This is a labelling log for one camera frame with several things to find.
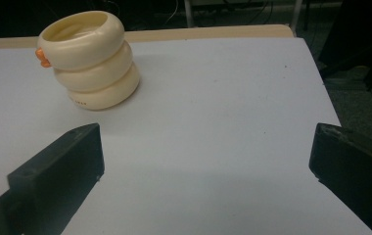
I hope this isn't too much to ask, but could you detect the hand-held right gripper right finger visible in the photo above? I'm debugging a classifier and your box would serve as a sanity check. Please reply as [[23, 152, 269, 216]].
[[308, 122, 372, 235]]

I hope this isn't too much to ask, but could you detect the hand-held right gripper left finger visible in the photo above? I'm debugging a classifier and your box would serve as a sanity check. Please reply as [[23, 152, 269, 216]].
[[7, 122, 106, 235]]

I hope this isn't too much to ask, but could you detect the cream ringed pen holder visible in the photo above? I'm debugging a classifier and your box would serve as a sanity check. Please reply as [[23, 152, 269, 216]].
[[35, 10, 141, 112]]

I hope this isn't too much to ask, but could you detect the white table mat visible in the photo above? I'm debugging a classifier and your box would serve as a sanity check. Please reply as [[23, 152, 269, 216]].
[[0, 36, 372, 235]]

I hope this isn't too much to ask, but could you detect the wooden table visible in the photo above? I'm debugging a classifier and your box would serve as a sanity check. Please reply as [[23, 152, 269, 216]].
[[0, 23, 295, 50]]

